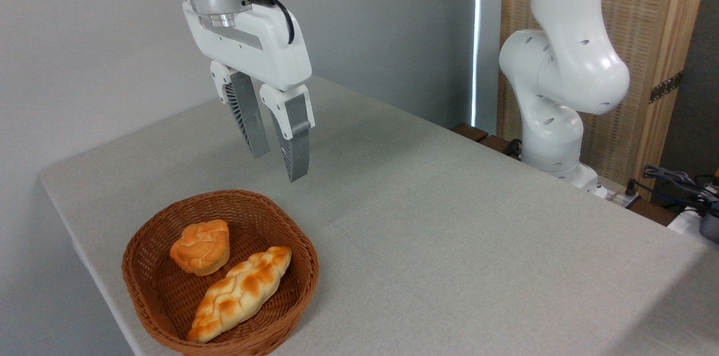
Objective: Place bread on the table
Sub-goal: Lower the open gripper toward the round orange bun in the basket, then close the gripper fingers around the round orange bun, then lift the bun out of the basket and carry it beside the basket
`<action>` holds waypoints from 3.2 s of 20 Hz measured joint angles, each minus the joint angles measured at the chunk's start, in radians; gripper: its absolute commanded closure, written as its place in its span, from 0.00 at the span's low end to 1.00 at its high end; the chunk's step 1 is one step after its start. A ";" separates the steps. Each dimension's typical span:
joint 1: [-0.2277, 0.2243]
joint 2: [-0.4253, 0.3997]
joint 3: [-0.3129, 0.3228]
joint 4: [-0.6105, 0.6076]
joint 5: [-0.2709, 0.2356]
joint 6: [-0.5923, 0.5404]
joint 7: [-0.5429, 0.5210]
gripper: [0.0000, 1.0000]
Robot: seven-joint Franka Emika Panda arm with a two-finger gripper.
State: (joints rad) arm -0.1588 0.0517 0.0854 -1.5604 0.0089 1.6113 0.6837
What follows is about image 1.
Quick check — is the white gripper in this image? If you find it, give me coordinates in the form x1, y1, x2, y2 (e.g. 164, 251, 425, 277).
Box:
183, 2, 316, 183

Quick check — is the round bread roll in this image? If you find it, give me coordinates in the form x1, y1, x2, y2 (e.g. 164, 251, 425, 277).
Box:
170, 219, 231, 277

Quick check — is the long braided bread loaf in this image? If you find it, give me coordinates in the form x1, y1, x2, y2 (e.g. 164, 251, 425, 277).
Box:
186, 246, 293, 344

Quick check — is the dark brown wooden block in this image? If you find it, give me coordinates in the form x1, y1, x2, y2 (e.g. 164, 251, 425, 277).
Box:
451, 123, 489, 143
479, 135, 523, 160

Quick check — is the brown wicker basket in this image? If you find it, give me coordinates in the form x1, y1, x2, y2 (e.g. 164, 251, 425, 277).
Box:
122, 189, 320, 356

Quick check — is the grey tablecloth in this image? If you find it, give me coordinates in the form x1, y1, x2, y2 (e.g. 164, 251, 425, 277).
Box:
38, 75, 719, 356

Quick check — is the wooden woven folding screen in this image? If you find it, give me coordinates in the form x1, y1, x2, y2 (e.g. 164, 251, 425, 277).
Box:
497, 0, 714, 202

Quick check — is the metal screen hinge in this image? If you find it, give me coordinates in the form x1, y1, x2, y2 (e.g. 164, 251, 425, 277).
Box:
649, 71, 684, 104

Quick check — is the white box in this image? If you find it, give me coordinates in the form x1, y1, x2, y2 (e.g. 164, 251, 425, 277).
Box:
667, 207, 719, 250

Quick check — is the grey metal container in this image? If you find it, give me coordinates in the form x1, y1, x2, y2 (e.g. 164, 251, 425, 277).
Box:
699, 211, 719, 244

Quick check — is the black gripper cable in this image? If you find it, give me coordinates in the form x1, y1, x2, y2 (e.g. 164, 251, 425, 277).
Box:
243, 0, 296, 45

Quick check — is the bundle of dark cables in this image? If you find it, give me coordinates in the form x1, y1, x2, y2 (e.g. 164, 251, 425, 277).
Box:
625, 165, 719, 212

